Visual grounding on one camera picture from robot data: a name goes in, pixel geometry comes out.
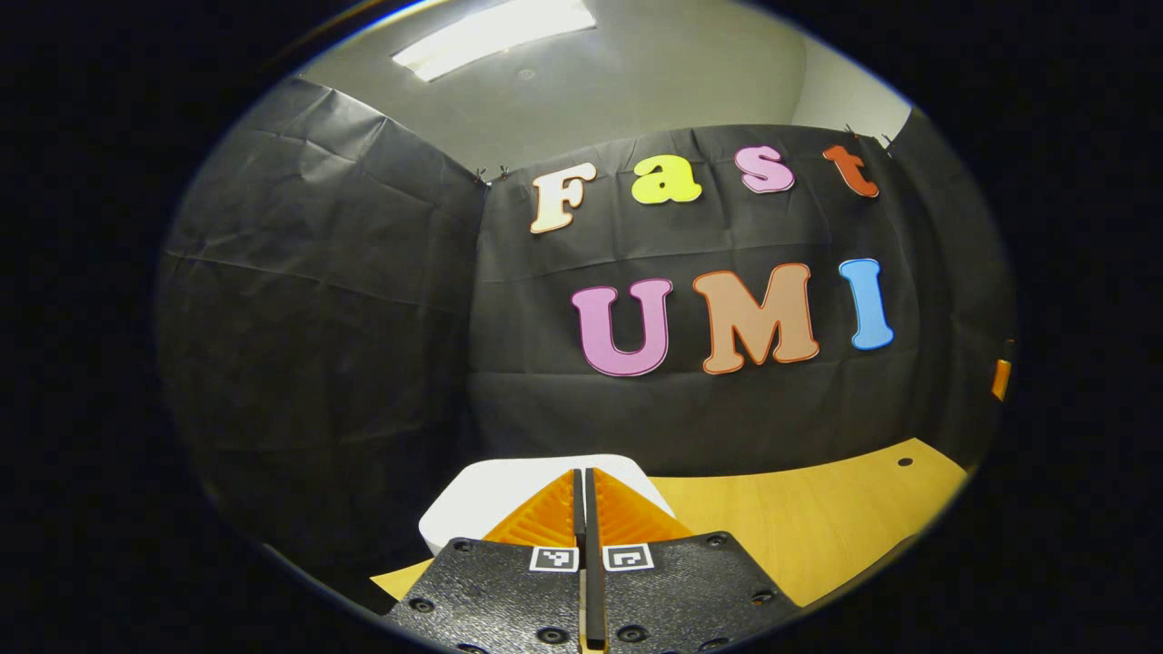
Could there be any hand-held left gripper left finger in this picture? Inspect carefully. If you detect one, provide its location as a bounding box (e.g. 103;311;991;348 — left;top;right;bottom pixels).
380;469;584;654

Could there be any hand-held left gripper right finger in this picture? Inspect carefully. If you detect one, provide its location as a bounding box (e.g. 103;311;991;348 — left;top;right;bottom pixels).
585;467;802;654

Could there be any ceiling light panel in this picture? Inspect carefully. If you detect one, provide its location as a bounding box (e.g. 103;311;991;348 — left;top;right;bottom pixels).
391;0;598;84

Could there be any white desktop garbage bin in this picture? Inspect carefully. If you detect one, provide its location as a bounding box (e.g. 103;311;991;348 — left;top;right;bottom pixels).
418;453;678;557

